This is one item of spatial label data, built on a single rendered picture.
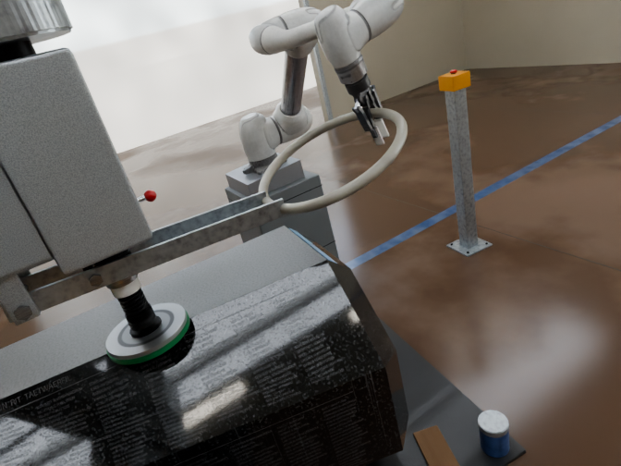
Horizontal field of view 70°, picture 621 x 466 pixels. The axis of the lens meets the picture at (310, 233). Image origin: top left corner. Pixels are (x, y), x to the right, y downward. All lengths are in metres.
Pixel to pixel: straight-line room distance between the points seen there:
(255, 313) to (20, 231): 0.62
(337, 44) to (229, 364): 0.94
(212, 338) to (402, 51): 7.16
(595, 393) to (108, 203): 1.85
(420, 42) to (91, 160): 7.58
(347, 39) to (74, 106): 0.74
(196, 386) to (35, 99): 0.78
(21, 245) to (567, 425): 1.83
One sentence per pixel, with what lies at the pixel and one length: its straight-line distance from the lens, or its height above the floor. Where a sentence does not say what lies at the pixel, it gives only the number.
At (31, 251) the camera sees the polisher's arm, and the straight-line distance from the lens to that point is 1.06.
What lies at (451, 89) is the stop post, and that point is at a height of 1.01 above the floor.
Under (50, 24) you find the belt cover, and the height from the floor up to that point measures 1.63.
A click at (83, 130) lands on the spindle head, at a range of 1.01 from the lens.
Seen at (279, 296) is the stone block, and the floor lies 0.84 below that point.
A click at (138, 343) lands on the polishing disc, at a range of 1.23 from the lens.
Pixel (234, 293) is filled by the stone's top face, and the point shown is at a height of 0.87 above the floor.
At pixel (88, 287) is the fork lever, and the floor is 1.11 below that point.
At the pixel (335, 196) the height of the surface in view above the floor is 1.12.
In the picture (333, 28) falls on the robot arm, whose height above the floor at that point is 1.49.
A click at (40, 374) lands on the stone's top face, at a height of 0.87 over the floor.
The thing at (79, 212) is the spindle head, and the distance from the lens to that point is 1.04.
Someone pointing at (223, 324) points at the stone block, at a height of 0.83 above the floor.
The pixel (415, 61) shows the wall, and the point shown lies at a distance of 8.25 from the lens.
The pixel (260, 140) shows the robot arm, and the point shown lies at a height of 1.05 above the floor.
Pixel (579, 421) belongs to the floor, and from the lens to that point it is 2.03.
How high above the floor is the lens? 1.54
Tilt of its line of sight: 25 degrees down
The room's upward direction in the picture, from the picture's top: 15 degrees counter-clockwise
